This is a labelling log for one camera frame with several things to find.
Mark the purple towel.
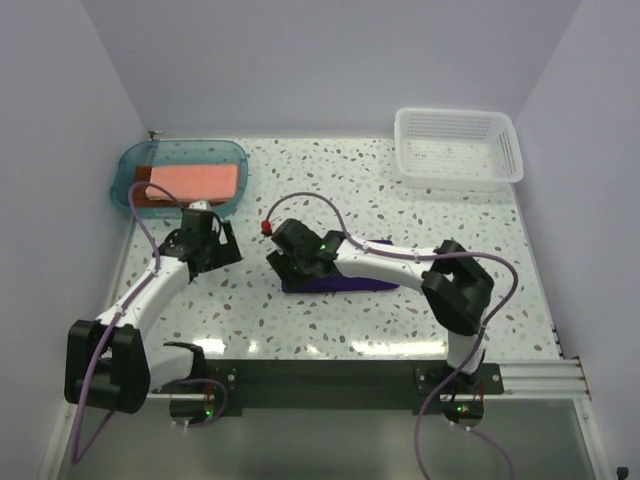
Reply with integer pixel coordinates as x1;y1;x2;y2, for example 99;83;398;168
280;238;401;295

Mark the pink towel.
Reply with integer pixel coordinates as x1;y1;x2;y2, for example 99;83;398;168
145;164;240;203

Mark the brown towel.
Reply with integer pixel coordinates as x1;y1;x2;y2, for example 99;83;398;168
133;165;152;208

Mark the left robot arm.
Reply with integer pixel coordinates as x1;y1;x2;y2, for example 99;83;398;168
64;201;241;414

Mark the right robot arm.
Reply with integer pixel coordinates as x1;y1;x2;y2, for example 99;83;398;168
261;219;494;393

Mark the blue transparent plastic tray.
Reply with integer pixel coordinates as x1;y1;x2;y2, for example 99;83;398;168
109;139;249;218

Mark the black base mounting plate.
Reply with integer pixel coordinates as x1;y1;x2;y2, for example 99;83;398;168
149;358;505;417

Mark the white plastic basket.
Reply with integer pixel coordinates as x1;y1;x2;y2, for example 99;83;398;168
394;107;524;192

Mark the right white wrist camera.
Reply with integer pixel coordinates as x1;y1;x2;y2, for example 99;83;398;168
260;220;274;238

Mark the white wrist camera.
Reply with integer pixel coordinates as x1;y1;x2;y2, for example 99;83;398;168
189;200;212;211
260;220;274;238

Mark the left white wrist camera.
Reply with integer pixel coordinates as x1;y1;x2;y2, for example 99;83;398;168
189;200;212;211

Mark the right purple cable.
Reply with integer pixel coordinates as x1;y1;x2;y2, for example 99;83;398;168
264;192;520;480

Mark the purple cable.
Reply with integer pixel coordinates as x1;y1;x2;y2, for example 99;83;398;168
264;192;520;480
72;182;194;466

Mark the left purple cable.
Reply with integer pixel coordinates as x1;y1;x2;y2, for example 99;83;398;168
72;182;194;466

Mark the aluminium frame rail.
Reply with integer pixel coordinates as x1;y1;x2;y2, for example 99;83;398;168
146;360;589;398

